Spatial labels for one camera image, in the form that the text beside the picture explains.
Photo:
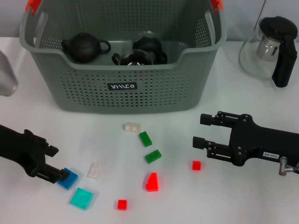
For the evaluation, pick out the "glass teacup with black holder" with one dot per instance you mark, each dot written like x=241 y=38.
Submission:
x=137 y=58
x=147 y=45

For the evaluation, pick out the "small red cube block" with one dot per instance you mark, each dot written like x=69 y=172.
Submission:
x=196 y=165
x=122 y=205

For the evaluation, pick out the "red slope block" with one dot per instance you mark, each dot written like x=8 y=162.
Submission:
x=152 y=183

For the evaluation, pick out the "green building brick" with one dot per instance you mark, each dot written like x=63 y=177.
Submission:
x=145 y=139
x=153 y=156

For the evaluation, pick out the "silver right elbow connector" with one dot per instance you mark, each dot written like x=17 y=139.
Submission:
x=282 y=166

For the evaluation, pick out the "grey perforated storage basket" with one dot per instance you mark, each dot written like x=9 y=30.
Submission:
x=140 y=98

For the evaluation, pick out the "translucent white brick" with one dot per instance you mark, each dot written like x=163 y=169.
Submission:
x=132 y=127
x=95 y=170

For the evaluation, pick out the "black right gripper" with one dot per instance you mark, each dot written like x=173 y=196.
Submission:
x=257 y=142

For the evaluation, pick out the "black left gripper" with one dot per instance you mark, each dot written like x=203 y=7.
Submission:
x=23 y=149

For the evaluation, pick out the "blue square tile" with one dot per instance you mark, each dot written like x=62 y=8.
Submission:
x=72 y=181

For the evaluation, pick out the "teal square tile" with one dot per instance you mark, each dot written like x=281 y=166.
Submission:
x=80 y=198

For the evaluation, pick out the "black clay teapot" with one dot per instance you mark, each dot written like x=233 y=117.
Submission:
x=84 y=47

